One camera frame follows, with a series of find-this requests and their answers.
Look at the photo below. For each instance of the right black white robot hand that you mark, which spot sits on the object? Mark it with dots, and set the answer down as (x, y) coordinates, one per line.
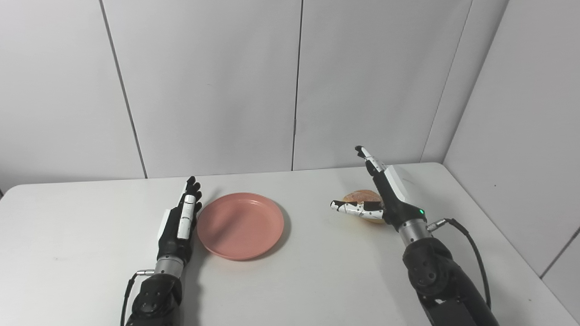
(394, 194)

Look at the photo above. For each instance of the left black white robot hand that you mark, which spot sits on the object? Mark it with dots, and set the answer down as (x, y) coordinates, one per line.
(174, 235)

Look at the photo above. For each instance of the golden bread roll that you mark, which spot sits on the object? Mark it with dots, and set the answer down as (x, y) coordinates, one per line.
(362, 196)

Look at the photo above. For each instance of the pink round plate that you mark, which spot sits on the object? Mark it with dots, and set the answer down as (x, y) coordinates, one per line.
(240, 225)

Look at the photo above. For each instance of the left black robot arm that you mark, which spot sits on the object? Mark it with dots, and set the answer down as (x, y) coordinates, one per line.
(156, 299)

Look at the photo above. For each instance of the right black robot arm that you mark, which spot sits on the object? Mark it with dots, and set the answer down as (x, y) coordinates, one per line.
(439, 280)

